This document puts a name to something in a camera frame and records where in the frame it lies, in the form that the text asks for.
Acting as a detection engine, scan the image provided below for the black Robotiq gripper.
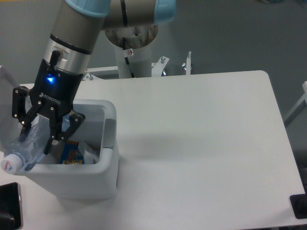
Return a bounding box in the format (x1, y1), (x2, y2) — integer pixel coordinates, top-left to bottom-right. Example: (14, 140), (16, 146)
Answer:
(12, 59), (85, 154)

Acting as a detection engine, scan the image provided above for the white plastic trash can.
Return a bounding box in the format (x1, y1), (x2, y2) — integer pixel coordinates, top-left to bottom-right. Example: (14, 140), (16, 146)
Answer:
(24, 99), (119, 199)

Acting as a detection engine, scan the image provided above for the clear plastic bottle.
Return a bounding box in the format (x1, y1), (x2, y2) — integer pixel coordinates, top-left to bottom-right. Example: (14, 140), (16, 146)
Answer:
(0, 115), (50, 174)

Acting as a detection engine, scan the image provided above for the white table bracket right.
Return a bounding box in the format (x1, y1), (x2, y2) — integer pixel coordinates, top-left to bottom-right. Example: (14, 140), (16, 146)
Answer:
(182, 51), (192, 75)

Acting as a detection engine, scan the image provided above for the white frame right edge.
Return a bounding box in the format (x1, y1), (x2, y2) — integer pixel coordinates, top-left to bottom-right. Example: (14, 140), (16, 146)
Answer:
(283, 81), (307, 127)

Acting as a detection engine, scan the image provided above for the black device corner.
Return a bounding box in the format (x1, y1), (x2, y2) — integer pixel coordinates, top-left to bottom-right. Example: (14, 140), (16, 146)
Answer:
(0, 182), (22, 230)
(290, 194), (307, 219)

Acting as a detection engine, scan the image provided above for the black cable on pedestal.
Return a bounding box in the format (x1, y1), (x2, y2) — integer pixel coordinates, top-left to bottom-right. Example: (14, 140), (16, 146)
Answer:
(122, 37), (135, 79)

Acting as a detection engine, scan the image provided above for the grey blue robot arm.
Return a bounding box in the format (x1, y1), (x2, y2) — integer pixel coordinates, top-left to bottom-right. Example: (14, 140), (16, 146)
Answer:
(12, 0), (177, 154)

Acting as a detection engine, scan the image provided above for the black device right corner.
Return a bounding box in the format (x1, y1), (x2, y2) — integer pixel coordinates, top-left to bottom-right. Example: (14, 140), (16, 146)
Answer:
(290, 194), (307, 219)

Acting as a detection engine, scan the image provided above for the white table leg bracket left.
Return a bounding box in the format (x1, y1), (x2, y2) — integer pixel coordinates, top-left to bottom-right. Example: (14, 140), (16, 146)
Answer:
(83, 66), (119, 81)

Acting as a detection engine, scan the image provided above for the clear plastic wrapper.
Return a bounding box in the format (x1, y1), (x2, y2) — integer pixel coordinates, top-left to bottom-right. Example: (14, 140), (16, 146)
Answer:
(78, 141), (100, 164)

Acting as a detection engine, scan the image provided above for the white table bracket middle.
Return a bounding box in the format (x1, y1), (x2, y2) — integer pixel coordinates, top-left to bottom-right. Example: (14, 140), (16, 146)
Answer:
(152, 56), (170, 77)

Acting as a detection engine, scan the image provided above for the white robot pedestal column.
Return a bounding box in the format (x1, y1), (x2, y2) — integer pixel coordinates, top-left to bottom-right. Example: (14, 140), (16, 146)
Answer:
(105, 24), (158, 79)

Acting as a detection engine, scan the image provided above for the black device left corner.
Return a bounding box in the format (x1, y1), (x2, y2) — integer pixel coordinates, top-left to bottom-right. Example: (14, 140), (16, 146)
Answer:
(0, 182), (22, 230)

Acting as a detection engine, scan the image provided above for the white trash can lid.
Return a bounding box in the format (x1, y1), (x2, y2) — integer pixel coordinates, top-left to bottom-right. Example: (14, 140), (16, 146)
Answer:
(0, 66), (22, 153)

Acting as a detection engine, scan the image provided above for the colourful snack package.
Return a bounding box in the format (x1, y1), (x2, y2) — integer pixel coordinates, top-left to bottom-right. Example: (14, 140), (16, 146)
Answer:
(59, 140), (84, 165)

